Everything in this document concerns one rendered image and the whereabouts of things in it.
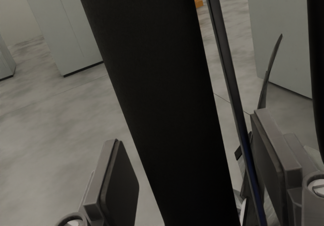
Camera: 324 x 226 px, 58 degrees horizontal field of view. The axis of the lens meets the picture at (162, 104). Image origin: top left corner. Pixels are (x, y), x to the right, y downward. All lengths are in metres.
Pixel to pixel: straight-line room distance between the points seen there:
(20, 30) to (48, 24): 6.77
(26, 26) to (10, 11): 0.68
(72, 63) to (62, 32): 0.58
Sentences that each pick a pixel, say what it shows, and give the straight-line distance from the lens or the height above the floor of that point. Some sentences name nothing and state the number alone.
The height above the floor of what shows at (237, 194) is 1.08.
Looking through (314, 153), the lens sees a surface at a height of 1.14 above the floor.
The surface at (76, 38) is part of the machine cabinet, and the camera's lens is 5.65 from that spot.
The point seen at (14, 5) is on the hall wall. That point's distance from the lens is 12.26.
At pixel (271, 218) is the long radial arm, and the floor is 1.12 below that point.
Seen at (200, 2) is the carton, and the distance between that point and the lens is 8.45.
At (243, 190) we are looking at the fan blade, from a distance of 0.40.
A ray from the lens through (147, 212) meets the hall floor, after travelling 2.22.
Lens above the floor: 1.57
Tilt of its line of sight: 27 degrees down
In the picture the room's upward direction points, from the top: 17 degrees counter-clockwise
